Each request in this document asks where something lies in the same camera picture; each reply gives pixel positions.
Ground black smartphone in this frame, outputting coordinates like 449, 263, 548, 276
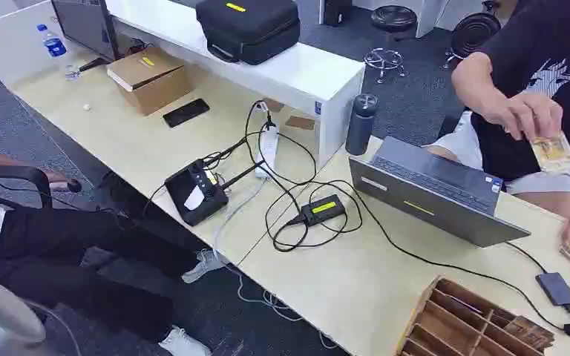
162, 98, 212, 129

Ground black thermos bottle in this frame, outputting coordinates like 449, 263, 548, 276
344, 93, 380, 156

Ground grey network cable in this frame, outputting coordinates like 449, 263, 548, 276
210, 176, 269, 266

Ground black chair armrest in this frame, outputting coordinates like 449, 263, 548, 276
0, 165, 54, 211

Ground black floor bin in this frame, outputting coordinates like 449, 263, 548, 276
321, 0, 353, 27

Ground clear water bottle blue label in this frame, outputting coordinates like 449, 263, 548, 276
36, 23, 68, 59

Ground black router with antennas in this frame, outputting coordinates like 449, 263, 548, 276
163, 158, 266, 228

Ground black computer monitor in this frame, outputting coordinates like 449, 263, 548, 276
50, 0, 122, 63

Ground black ribbed round stool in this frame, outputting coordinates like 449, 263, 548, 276
442, 11, 502, 70

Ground brown printed cards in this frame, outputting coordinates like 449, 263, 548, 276
503, 315, 555, 351

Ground seated person in black shirt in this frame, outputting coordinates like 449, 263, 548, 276
425, 0, 570, 220

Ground black round stool chrome base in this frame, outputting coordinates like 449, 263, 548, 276
362, 4, 419, 85

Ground black drive cable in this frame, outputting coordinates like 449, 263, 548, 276
341, 180, 570, 338

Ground yellow printed card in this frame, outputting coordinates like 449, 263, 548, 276
529, 131, 570, 175

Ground wooden compartment card box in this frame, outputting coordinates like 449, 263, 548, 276
395, 275, 557, 356

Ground white desk shelf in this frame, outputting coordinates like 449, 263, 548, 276
105, 0, 367, 169

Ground black carrying case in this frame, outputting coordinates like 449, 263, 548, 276
194, 0, 302, 66

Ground white floor cable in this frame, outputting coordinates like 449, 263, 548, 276
235, 266, 341, 351

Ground white power strip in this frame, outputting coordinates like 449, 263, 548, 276
254, 122, 281, 181

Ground person's right hand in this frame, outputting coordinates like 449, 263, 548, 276
484, 92, 564, 142

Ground tangled black cable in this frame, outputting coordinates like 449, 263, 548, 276
142, 99, 364, 254

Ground black adapter yellow label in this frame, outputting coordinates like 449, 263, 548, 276
287, 194, 348, 228

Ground seated person in black trousers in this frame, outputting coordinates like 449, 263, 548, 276
0, 145, 229, 356

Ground brown cardboard box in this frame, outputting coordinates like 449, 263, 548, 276
105, 46, 196, 117

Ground dark grey external drive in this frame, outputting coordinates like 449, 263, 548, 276
535, 271, 570, 308

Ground grey open laptop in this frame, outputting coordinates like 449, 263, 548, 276
348, 136, 532, 248

